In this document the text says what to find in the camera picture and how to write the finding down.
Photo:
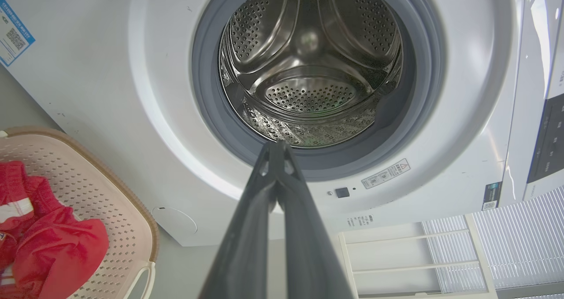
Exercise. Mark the white front-load washing machine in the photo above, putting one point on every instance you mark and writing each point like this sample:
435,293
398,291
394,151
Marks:
132,92

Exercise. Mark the grey warning sticker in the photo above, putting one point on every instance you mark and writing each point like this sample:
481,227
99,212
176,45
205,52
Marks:
385,174

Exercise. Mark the stainless steel washing machine drum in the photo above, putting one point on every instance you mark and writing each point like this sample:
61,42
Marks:
308,92

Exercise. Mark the white text label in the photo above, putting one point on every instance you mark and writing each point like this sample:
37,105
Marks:
360,220

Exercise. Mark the blue energy label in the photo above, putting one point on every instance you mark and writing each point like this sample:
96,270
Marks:
13,35

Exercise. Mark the cream perforated laundry basket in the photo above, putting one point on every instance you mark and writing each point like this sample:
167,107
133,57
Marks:
110,202

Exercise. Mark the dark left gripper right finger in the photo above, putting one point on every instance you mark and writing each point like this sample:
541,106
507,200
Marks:
308,246

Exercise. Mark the red clothing item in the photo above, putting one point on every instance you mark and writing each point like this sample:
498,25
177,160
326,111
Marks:
57,246

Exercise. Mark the grey rubber door gasket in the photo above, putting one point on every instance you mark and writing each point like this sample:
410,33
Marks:
207,92

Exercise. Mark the white slatted panel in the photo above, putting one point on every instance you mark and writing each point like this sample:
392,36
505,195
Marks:
524,241

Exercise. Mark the dark blue QR code sticker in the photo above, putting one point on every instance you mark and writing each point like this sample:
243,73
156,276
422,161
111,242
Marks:
492,195

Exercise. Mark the round filter cover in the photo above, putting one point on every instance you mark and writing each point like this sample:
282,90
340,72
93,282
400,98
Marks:
175,221

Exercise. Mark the black door latch socket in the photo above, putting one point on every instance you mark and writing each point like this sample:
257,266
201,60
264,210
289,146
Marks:
342,192

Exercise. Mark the white open frame rack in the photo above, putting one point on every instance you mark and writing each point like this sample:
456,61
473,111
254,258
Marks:
346,263

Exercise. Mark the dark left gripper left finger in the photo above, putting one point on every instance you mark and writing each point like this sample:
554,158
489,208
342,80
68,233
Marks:
246,246

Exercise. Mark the dark grey control panel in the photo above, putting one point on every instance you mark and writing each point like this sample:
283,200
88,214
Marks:
548,149

